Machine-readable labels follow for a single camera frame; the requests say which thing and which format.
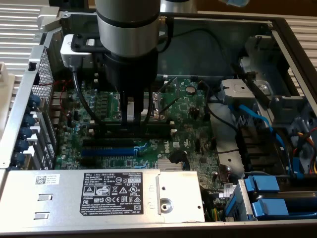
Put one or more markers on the grey metal drive cage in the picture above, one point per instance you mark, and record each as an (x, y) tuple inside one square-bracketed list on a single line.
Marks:
[(284, 104)]

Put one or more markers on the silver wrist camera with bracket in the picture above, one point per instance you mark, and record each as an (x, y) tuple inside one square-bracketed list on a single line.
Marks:
[(70, 55)]

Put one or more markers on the blue card retention clip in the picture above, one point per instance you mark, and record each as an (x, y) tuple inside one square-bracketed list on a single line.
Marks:
[(22, 145), (13, 168), (29, 121), (33, 101), (18, 158), (26, 132)]

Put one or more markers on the blue plastic rail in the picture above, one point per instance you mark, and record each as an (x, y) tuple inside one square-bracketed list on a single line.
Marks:
[(230, 208)]

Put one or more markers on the black thumb screw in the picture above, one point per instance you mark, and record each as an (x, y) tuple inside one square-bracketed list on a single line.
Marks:
[(32, 66)]

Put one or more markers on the silver finned chipset heatsink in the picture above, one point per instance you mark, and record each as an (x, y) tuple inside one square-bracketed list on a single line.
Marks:
[(163, 165)]

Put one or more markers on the grey metal PC case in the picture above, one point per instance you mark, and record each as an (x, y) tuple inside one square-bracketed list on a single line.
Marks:
[(210, 54)]

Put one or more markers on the metal CPU socket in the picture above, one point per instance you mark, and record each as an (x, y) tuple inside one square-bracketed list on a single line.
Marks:
[(157, 104)]

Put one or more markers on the green RAM stick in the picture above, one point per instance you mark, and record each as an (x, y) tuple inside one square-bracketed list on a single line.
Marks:
[(158, 129)]

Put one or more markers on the round coin cell battery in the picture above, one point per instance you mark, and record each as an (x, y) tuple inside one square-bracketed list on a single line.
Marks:
[(190, 89)]

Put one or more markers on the metal port connector block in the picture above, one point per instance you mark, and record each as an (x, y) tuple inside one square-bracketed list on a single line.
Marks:
[(58, 109)]

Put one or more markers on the blue expansion slot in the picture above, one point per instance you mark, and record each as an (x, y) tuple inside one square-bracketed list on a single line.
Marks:
[(106, 151)]

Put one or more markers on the short black expansion slot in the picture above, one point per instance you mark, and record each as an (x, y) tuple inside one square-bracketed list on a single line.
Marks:
[(88, 162)]

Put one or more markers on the black metal strut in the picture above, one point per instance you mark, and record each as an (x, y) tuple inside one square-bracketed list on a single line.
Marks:
[(257, 91)]

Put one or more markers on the green motherboard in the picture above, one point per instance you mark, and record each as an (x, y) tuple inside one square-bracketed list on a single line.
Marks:
[(188, 124)]

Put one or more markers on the grey metal latch bracket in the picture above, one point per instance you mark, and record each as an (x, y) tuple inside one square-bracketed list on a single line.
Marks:
[(237, 91)]

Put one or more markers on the blue drive caddy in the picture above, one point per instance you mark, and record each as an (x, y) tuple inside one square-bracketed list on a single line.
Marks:
[(272, 208), (265, 184)]

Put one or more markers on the long black expansion slot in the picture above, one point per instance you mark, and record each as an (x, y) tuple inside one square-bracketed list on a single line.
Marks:
[(106, 142)]

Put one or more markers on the silver power supply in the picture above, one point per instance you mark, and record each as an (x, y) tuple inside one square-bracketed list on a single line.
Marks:
[(62, 198)]

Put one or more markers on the silver disk bay frame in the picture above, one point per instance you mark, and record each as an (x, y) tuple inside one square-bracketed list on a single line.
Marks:
[(244, 200)]

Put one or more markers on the black plastic drive bracket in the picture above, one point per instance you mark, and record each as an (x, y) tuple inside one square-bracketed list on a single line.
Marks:
[(257, 146)]

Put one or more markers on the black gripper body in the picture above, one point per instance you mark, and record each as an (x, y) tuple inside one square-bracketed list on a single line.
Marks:
[(131, 72)]

